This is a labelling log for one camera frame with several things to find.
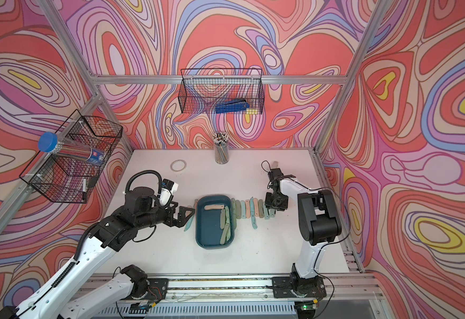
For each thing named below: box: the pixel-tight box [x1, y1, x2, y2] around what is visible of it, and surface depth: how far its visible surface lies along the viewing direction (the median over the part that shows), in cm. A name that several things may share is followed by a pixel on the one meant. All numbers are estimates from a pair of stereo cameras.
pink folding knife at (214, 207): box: [203, 204, 225, 211], surface depth 97 cm
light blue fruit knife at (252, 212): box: [249, 196, 258, 230], surface depth 95 cm
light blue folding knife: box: [240, 200, 247, 219], surface depth 95 cm
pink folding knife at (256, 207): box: [253, 198, 260, 217], surface depth 97 cm
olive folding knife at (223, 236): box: [219, 223, 230, 245], surface depth 88 cm
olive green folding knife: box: [235, 199, 242, 220], surface depth 95 cm
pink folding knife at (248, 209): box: [245, 199, 252, 219], surface depth 95 cm
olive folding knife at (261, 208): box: [258, 198, 265, 218], surface depth 96 cm
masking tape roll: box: [170, 159, 187, 173], surface depth 114 cm
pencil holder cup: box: [212, 131, 230, 165], surface depth 104 cm
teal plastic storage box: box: [222, 194, 236, 249], surface depth 92 cm
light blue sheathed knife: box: [263, 206, 271, 221], surface depth 95 cm
